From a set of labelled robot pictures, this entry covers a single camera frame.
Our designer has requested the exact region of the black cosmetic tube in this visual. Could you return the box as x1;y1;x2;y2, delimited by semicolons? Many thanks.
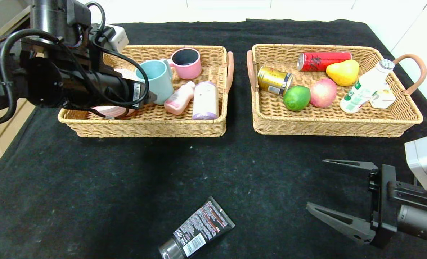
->
158;196;235;259

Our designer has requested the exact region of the thin black loop cable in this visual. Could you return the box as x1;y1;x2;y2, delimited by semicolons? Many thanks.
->
85;2;150;109

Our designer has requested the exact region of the pink lotion bottle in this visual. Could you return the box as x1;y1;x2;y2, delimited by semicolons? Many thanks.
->
164;81;196;115

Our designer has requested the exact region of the black tablecloth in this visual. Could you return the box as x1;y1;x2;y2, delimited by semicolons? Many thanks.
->
0;19;427;259

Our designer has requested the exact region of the gold drink can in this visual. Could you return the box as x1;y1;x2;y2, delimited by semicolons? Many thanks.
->
257;67;293;97

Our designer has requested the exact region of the pink bowl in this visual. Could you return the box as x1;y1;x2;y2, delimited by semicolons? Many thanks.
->
90;68;144;120

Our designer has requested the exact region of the green lime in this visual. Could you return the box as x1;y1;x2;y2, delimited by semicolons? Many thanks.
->
283;85;311;111

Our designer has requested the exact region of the gray metal shelf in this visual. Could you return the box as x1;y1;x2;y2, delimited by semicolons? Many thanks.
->
0;0;32;44

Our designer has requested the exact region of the wicker basket with handles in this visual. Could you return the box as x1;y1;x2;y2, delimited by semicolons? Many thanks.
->
247;44;427;138
57;45;234;138

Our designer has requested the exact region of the white table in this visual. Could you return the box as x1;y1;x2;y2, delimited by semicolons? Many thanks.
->
77;0;365;26

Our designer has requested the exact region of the small white carton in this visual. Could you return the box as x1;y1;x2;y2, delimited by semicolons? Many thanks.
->
370;88;396;109

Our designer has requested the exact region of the yellow pear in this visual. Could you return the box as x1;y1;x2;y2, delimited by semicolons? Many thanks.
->
326;59;360;87

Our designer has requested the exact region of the red soda can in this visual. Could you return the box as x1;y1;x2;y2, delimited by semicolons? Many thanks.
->
297;51;352;72

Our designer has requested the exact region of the teal plastic cup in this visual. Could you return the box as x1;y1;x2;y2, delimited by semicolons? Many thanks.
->
136;59;174;105

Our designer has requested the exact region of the white bottle with purple base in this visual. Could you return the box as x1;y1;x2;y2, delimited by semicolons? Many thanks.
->
192;82;219;121

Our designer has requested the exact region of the white milk drink bottle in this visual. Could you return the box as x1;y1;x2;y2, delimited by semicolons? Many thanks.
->
340;59;395;114

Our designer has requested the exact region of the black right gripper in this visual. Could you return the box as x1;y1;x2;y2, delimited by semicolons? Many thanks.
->
306;159;427;249

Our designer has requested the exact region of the pink mug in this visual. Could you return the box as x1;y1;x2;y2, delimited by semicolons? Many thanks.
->
169;48;202;80

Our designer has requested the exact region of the thick black cable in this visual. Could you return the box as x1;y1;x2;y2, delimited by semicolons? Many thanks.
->
0;29;61;126

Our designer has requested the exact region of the red peach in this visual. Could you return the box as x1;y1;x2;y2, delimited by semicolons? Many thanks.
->
310;78;338;108

